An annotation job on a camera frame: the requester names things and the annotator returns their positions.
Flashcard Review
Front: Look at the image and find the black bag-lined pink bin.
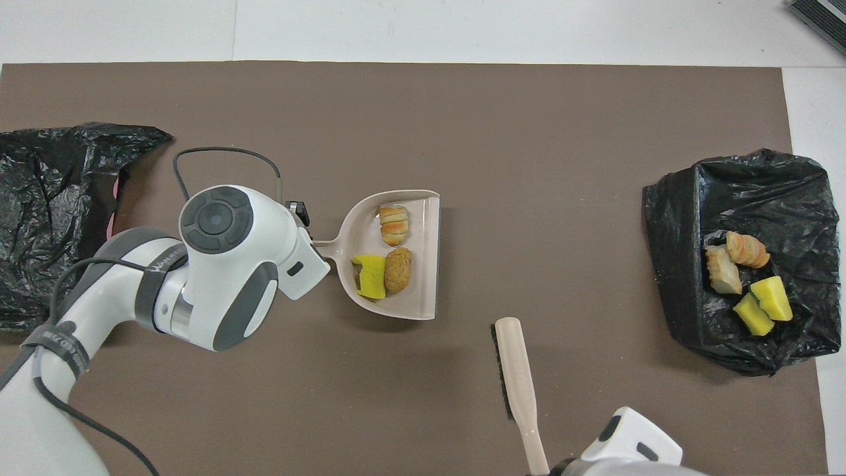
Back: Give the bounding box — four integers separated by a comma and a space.
0, 122, 174, 333

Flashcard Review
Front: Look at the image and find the brown table mat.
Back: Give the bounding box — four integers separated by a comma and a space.
0, 61, 830, 476

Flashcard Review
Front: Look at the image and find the black bag-lined trash bin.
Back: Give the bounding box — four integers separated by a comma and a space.
642, 147, 842, 377

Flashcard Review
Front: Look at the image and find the toy croissant pastry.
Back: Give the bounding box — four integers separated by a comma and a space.
378, 204, 411, 247
726, 230, 771, 269
705, 245, 744, 295

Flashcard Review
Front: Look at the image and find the brown toy bread roll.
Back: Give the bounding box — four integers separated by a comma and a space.
384, 247, 413, 295

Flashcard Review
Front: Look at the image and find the beige plastic dustpan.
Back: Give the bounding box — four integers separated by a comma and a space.
311, 190, 441, 321

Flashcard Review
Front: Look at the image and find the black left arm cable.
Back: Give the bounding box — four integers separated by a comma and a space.
0, 147, 285, 476

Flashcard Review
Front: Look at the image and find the yellow green sponge piece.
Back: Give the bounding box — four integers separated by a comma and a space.
350, 255, 387, 300
732, 292, 775, 337

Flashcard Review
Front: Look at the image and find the beige brush with black bristles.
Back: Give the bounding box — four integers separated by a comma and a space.
490, 317, 551, 476

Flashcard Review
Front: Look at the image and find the dark grey ribbed object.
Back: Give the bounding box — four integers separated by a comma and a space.
788, 0, 846, 57

